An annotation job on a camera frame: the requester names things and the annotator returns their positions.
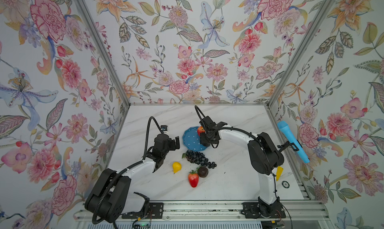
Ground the red apple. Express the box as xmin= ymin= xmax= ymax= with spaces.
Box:
xmin=197 ymin=126 xmax=206 ymax=136

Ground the blue polka dot plate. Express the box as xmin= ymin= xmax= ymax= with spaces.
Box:
xmin=183 ymin=127 xmax=207 ymax=152

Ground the yellow lemon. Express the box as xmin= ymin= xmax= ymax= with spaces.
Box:
xmin=172 ymin=162 xmax=182 ymax=174

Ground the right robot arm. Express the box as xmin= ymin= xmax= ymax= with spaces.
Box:
xmin=200 ymin=117 xmax=284 ymax=218

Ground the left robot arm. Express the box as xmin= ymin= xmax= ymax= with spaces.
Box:
xmin=85 ymin=134 xmax=180 ymax=225

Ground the dark grape bunch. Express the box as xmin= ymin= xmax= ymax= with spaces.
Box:
xmin=182 ymin=150 xmax=217 ymax=169

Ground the red strawberry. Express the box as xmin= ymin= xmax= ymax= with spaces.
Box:
xmin=188 ymin=170 xmax=200 ymax=188

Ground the blue microphone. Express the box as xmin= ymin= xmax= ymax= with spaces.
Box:
xmin=277 ymin=121 xmax=310 ymax=164

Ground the black microphone stand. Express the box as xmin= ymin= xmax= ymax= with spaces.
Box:
xmin=278 ymin=141 xmax=300 ymax=153

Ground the yellow cone piece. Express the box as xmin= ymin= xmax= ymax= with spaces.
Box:
xmin=276 ymin=166 xmax=284 ymax=181

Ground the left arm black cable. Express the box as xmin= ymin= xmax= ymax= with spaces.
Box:
xmin=91 ymin=116 xmax=164 ymax=225

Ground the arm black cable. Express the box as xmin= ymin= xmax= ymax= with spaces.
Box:
xmin=91 ymin=116 xmax=164 ymax=225
xmin=194 ymin=105 xmax=293 ymax=229

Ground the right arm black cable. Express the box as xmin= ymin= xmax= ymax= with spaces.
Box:
xmin=194 ymin=105 xmax=293 ymax=229

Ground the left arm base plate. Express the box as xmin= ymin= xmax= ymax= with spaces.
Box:
xmin=121 ymin=203 xmax=164 ymax=220

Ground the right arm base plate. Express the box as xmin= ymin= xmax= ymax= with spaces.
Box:
xmin=241 ymin=201 xmax=286 ymax=219

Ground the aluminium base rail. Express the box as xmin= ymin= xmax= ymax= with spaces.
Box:
xmin=73 ymin=199 xmax=331 ymax=223

